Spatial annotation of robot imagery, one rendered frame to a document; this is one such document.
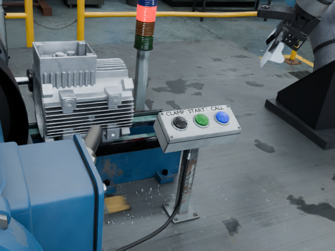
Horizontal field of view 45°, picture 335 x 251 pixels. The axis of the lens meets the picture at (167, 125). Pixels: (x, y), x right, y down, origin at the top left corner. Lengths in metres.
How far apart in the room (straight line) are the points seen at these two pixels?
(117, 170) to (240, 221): 0.33
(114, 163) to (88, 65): 0.27
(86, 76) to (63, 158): 0.65
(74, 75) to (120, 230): 0.36
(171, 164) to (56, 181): 0.86
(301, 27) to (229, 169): 0.47
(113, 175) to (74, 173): 0.80
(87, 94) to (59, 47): 0.14
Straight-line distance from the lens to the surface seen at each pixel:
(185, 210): 0.99
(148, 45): 1.30
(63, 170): 0.25
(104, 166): 1.02
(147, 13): 1.26
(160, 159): 1.07
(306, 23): 1.28
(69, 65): 0.89
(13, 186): 0.24
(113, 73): 0.94
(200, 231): 0.97
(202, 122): 0.83
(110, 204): 0.99
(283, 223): 1.06
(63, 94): 0.88
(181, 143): 0.81
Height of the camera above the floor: 1.46
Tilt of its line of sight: 30 degrees down
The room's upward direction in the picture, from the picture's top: 7 degrees clockwise
